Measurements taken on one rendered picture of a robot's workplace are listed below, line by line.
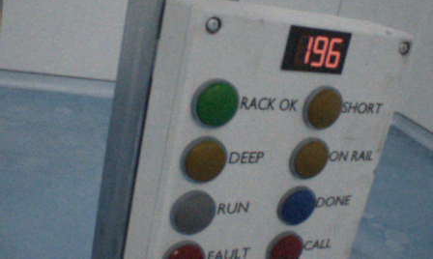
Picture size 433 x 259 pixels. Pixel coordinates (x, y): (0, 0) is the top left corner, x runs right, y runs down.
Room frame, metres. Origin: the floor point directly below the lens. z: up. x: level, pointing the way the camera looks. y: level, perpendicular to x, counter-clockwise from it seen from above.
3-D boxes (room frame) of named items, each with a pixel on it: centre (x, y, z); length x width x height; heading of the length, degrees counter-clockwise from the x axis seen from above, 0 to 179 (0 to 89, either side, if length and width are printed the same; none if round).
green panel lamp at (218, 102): (0.32, 0.00, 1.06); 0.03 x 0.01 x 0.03; 121
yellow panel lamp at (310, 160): (0.36, -0.07, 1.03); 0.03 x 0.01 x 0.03; 121
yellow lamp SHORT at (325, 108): (0.36, -0.07, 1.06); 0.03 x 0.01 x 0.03; 121
